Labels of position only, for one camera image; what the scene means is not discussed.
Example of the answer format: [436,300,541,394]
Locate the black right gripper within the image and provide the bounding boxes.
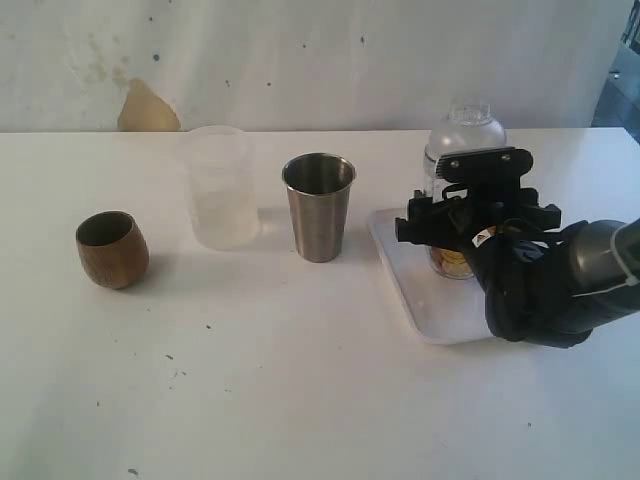
[395,173,561,250]

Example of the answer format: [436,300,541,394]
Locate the clear dome shaker lid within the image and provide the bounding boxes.
[425,97,507,161]

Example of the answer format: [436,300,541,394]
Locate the coins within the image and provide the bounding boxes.
[429,247,474,280]

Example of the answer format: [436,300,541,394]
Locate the clear plastic shaker jar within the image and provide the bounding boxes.
[423,149,473,280]

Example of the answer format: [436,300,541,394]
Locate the stainless steel tumbler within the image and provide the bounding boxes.
[281,152,356,263]

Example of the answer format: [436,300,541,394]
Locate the brown wooden cup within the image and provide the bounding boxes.
[75,211,150,290]

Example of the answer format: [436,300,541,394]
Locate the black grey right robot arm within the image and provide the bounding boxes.
[395,177,639,348]

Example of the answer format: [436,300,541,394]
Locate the white rectangular tray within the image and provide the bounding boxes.
[367,209,492,345]

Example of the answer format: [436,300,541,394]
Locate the translucent frosted plastic cup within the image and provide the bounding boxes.
[176,125,260,250]

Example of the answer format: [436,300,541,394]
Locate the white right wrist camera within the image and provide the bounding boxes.
[435,146,533,185]

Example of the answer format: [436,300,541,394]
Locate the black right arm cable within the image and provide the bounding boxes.
[492,217,566,266]

